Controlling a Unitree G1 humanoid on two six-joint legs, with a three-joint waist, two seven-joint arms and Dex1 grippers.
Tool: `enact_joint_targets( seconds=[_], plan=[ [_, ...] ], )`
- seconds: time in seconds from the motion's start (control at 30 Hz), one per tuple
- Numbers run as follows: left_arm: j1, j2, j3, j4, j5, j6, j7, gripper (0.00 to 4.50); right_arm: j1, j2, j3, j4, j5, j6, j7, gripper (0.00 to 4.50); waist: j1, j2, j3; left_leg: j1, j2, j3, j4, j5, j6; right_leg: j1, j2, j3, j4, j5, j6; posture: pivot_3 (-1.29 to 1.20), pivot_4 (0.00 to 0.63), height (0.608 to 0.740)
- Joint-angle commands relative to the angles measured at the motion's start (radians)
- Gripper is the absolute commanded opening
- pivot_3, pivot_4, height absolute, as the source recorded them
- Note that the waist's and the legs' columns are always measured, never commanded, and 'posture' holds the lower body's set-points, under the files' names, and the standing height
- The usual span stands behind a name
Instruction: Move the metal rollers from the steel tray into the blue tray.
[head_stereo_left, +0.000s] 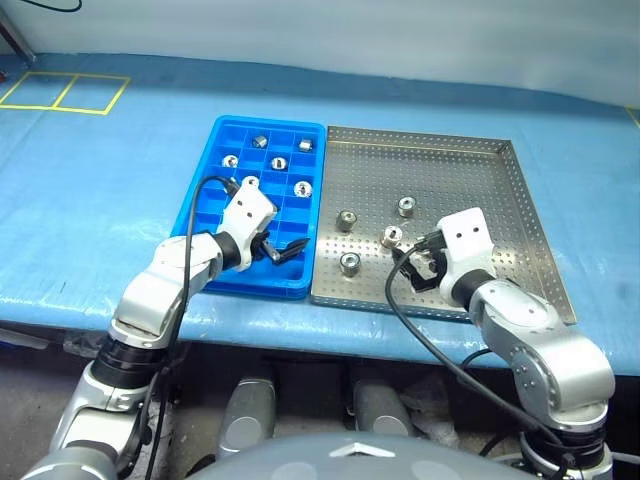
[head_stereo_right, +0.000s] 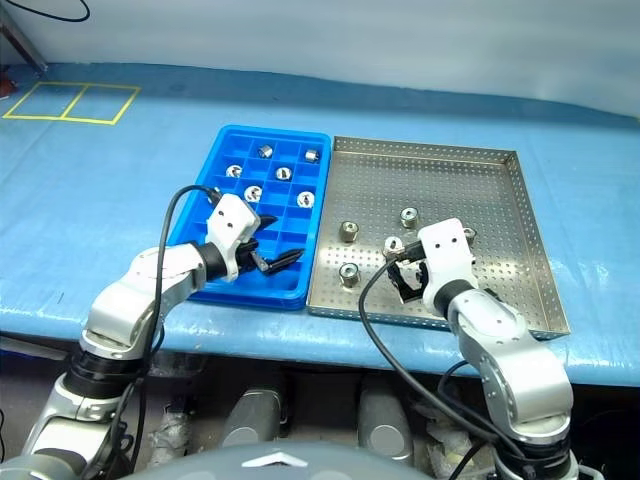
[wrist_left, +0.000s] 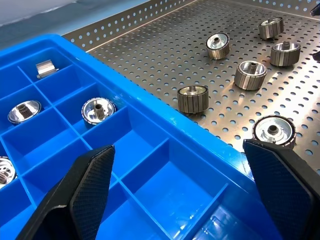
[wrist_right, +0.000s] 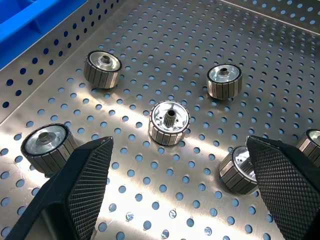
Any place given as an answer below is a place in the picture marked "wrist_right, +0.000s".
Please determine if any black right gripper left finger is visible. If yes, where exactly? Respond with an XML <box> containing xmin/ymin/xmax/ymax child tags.
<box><xmin>4</xmin><ymin>136</ymin><xmax>115</xmax><ymax>240</ymax></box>

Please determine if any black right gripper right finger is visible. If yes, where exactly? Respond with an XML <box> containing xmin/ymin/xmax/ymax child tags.
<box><xmin>245</xmin><ymin>135</ymin><xmax>320</xmax><ymax>240</ymax></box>

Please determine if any blue compartment tray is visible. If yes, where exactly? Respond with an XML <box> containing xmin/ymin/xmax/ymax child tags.
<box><xmin>0</xmin><ymin>0</ymin><xmax>63</xmax><ymax>72</ymax></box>

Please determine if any perforated metal tray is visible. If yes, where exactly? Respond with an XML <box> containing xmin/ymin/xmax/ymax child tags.
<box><xmin>0</xmin><ymin>0</ymin><xmax>320</xmax><ymax>240</ymax></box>

